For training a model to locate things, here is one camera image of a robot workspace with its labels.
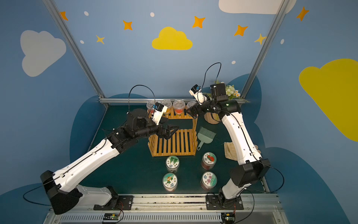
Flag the green circuit board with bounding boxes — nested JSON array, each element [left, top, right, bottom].
[[221, 213, 236, 224], [103, 213, 120, 221]]

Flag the white green artificial flowers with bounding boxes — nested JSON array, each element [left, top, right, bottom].
[[210, 81, 242, 102]]

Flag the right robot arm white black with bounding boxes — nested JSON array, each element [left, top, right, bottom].
[[187, 84, 270, 206]]

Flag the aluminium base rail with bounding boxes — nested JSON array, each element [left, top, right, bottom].
[[44, 193, 289, 224]]

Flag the large jar red strawberry lid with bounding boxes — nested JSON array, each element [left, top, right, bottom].
[[201, 152, 217, 170]]

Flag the beige work gloves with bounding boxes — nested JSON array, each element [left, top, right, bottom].
[[224, 142, 262, 164]]

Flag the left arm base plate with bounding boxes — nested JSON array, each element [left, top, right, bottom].
[[93, 195, 133, 211]]

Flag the aluminium frame post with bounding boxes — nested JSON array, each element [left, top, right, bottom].
[[43, 0, 109, 109], [237, 0, 290, 105]]

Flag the large jar orange flower lid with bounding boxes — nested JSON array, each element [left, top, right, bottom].
[[162, 173, 178, 192]]

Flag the left green circuit board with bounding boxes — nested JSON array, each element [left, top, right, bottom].
[[103, 213, 120, 221]]

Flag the large jar green leaf lid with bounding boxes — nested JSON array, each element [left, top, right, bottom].
[[166, 155, 180, 173]]

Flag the bamboo two-tier shelf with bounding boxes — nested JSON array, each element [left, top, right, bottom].
[[148, 109, 198, 157]]

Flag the pink ribbed flower pot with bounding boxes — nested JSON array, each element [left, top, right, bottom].
[[204, 113, 221, 125]]

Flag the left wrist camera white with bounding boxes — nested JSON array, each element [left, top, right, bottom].
[[151, 102, 167, 126]]

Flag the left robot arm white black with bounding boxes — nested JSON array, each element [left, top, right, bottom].
[[40, 109, 179, 215]]

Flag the right green circuit board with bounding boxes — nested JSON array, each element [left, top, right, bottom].
[[221, 213, 236, 224]]

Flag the left aluminium frame post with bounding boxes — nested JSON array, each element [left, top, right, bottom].
[[43, 0, 109, 109]]

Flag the right aluminium frame post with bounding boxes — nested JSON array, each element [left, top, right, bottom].
[[237, 0, 290, 105]]

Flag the rear aluminium crossbar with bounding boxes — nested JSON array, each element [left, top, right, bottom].
[[99, 98, 249, 104]]

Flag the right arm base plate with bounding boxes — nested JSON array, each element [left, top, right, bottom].
[[205, 194, 244, 210]]

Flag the large jar purple flower lid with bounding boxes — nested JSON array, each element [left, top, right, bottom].
[[200, 171, 217, 191]]

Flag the small clear jar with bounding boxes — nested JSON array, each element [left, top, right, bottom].
[[172, 100, 186, 115], [186, 101, 197, 109], [161, 100, 172, 115], [146, 100, 155, 114]]

